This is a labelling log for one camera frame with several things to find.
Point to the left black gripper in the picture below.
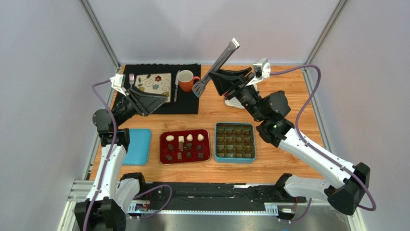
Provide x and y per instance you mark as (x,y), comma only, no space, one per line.
(144,103)

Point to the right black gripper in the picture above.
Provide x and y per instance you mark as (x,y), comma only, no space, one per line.
(236,86)

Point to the white round swirl chocolate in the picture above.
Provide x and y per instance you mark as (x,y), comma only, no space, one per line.
(170,138)

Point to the white cone chocolate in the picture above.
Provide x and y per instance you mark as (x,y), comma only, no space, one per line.
(189,137)
(200,137)

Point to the metal tongs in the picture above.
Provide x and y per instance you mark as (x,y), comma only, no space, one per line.
(200,86)

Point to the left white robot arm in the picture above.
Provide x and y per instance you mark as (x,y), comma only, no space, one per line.
(105,206)

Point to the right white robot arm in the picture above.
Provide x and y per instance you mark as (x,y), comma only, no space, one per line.
(342,184)

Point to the red chocolate tray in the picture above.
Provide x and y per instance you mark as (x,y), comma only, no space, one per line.
(163,149)

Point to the dark textured chocolate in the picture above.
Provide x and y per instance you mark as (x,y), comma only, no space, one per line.
(188,146)

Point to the floral square plate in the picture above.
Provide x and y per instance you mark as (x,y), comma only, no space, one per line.
(156,84)

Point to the round blue-white plate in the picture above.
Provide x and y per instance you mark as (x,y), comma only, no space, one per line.
(234,103)

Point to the silver fork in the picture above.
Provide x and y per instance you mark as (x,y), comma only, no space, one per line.
(131,80)

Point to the black placemat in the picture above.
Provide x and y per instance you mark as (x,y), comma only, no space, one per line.
(187,102)

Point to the silver knife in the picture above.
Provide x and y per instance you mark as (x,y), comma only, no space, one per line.
(176,86)

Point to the orange mug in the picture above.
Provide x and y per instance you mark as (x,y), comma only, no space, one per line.
(186,80)

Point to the blue tin lid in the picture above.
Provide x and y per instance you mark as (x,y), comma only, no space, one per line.
(139,147)

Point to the blue tin box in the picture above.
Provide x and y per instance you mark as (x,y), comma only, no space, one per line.
(235,143)

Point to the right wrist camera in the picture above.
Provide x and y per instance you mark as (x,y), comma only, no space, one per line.
(261,71)

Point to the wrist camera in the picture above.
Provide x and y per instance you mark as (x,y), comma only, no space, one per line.
(117,83)
(261,71)

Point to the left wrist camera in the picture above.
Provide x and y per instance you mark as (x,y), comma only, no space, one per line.
(117,83)

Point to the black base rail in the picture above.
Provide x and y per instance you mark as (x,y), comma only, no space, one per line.
(211,198)

